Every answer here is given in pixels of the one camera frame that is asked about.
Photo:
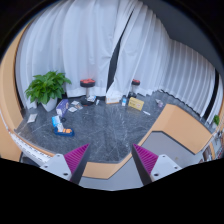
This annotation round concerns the white curtain left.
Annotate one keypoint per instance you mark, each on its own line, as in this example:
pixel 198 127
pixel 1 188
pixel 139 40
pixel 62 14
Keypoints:
pixel 76 37

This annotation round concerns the white curtain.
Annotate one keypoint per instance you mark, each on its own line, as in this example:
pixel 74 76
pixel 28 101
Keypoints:
pixel 76 37
pixel 149 55

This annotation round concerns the white paper sheet on floor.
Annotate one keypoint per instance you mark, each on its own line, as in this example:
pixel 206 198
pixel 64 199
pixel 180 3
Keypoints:
pixel 32 118

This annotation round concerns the left stool with red seat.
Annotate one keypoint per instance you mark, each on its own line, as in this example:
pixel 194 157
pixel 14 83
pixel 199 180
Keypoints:
pixel 87 84

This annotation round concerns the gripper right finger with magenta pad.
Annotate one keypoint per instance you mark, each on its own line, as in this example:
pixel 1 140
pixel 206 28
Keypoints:
pixel 152 167

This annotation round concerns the small white blue bottle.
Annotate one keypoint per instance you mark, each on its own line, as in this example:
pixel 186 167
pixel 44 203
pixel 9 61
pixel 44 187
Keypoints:
pixel 124 101

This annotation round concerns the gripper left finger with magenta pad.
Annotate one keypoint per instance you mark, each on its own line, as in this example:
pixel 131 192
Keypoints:
pixel 69 166

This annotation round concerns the small green plant far right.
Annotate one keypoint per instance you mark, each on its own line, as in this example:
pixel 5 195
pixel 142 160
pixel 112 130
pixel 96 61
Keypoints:
pixel 216 120

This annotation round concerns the white plant pot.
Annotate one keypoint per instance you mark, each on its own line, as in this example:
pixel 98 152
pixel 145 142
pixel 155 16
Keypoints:
pixel 50 105

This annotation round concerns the purple blue box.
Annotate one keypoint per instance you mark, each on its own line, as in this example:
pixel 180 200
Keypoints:
pixel 62 107

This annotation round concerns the green potted plant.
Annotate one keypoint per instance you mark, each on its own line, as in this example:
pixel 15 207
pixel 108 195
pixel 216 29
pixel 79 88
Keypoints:
pixel 46 87

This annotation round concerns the right stool with red seat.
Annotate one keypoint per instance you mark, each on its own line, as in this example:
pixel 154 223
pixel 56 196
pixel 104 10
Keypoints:
pixel 135 83

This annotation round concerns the stool with red seat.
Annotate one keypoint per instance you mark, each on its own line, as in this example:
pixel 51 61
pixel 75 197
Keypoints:
pixel 87 84
pixel 135 83

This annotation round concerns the yellow cardboard box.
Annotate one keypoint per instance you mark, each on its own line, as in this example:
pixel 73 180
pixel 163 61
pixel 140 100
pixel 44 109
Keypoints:
pixel 136 103

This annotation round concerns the white curtain right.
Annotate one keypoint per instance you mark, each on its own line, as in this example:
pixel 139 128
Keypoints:
pixel 149 55

